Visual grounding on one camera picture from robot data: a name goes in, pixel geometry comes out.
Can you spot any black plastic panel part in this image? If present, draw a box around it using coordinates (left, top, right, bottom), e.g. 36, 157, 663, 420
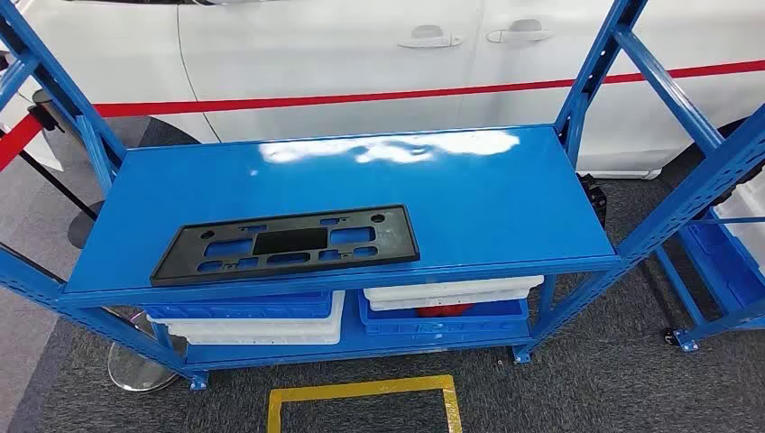
149, 204, 421, 288

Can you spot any blue metal shelf rack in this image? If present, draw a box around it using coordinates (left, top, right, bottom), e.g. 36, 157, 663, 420
0, 0, 765, 392

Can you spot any blue wheeled shelf rack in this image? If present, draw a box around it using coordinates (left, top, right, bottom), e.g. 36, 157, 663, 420
654, 206, 765, 354

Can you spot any red item in crate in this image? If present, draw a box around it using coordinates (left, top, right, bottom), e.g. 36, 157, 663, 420
416, 303, 476, 318

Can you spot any red barrier belt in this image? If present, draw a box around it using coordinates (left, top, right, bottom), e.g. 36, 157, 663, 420
0, 115, 44, 172
92, 60, 765, 119

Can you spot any blue plastic crate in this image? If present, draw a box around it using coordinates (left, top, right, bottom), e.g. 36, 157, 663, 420
143, 291, 334, 321
357, 292, 532, 337
681, 212, 765, 312

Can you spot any white car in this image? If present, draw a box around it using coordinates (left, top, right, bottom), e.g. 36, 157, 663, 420
0, 0, 765, 180

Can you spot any black ribbed block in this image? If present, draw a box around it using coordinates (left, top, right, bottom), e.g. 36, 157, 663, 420
578, 173, 608, 228

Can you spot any chrome base stanchion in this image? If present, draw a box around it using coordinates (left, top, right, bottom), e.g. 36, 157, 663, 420
0, 240, 180, 394

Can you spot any black stanchion post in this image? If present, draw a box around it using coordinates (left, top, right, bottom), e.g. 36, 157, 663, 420
17, 89, 115, 251

